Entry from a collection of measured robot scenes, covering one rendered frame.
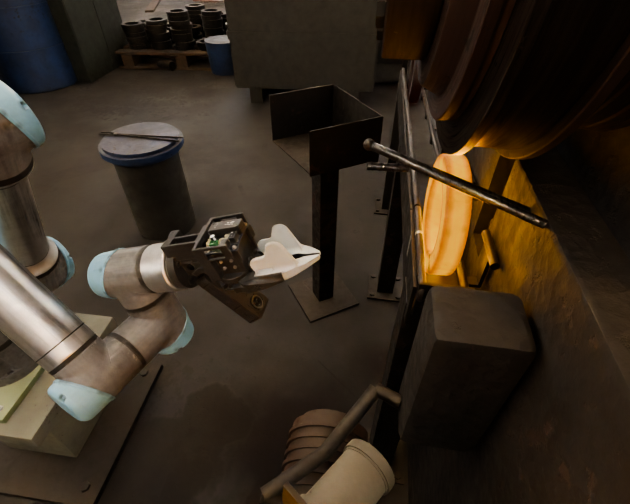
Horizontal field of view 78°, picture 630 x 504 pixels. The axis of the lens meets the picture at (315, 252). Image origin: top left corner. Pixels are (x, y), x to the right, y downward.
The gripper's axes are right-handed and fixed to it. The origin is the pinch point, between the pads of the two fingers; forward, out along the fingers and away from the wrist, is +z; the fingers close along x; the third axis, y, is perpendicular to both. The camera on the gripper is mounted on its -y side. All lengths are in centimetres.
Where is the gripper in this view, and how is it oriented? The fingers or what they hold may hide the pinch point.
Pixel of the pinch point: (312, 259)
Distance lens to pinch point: 52.3
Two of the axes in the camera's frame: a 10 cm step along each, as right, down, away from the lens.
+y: -3.0, -7.3, -6.1
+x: 1.6, -6.7, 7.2
